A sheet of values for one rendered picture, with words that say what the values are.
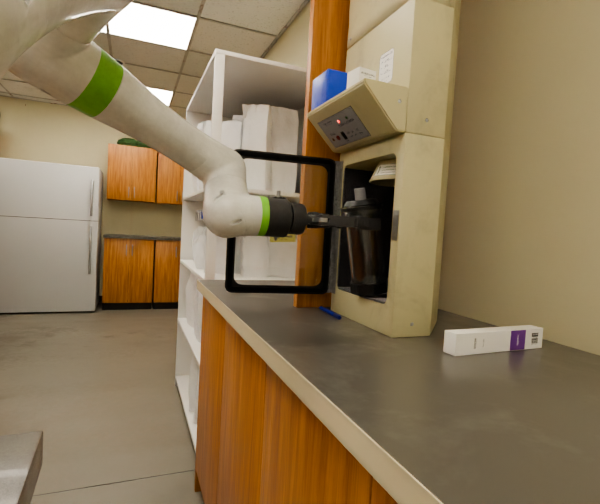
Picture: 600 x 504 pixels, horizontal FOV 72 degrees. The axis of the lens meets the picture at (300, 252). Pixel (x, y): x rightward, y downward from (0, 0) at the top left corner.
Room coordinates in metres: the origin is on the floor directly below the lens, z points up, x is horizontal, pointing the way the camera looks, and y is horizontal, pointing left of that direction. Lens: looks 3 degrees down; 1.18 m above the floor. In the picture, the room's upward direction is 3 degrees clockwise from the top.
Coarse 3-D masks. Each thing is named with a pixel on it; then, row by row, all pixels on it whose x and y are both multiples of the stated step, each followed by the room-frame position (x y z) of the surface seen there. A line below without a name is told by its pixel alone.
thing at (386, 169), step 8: (384, 160) 1.08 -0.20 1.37; (392, 160) 1.06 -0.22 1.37; (376, 168) 1.10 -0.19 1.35; (384, 168) 1.07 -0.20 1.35; (392, 168) 1.05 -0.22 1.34; (376, 176) 1.08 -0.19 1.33; (384, 176) 1.05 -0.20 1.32; (392, 176) 1.04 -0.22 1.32; (376, 184) 1.17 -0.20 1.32; (384, 184) 1.19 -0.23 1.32; (392, 184) 1.19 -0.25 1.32
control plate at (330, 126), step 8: (344, 112) 1.04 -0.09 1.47; (352, 112) 1.01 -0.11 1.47; (328, 120) 1.12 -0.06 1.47; (336, 120) 1.09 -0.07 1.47; (344, 120) 1.06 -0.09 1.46; (352, 120) 1.04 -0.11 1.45; (360, 120) 1.01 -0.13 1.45; (328, 128) 1.15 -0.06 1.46; (336, 128) 1.12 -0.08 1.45; (344, 128) 1.09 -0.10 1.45; (352, 128) 1.06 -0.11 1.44; (360, 128) 1.04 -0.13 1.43; (328, 136) 1.18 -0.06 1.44; (352, 136) 1.09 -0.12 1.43; (360, 136) 1.06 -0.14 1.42; (336, 144) 1.18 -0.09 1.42; (344, 144) 1.15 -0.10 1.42
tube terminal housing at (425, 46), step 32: (416, 0) 0.95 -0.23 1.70; (384, 32) 1.06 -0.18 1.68; (416, 32) 0.95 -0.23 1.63; (448, 32) 0.98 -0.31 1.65; (352, 64) 1.20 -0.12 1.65; (416, 64) 0.95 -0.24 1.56; (448, 64) 0.99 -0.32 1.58; (416, 96) 0.95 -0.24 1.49; (448, 96) 1.00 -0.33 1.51; (416, 128) 0.96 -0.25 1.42; (448, 128) 1.07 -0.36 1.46; (352, 160) 1.17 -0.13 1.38; (416, 160) 0.96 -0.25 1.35; (448, 160) 1.15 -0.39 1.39; (416, 192) 0.96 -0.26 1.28; (416, 224) 0.96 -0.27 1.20; (416, 256) 0.97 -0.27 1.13; (416, 288) 0.97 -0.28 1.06; (384, 320) 0.98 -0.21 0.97; (416, 320) 0.97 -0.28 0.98
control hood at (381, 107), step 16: (368, 80) 0.91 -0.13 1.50; (336, 96) 1.02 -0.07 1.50; (352, 96) 0.97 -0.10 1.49; (368, 96) 0.93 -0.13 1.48; (384, 96) 0.92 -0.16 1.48; (400, 96) 0.94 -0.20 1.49; (320, 112) 1.13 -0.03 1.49; (336, 112) 1.07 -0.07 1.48; (368, 112) 0.97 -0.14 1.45; (384, 112) 0.93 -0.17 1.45; (400, 112) 0.94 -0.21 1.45; (320, 128) 1.19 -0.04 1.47; (368, 128) 1.01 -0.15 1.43; (384, 128) 0.96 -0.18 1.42; (400, 128) 0.94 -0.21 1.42; (352, 144) 1.12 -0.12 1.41
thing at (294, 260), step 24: (264, 168) 1.17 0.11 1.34; (288, 168) 1.19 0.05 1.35; (312, 168) 1.21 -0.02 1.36; (264, 192) 1.17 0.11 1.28; (288, 192) 1.19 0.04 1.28; (312, 192) 1.21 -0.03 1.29; (240, 240) 1.16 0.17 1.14; (264, 240) 1.17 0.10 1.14; (288, 240) 1.19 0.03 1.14; (312, 240) 1.21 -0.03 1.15; (240, 264) 1.16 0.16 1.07; (264, 264) 1.17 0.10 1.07; (288, 264) 1.19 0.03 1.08; (312, 264) 1.21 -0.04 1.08
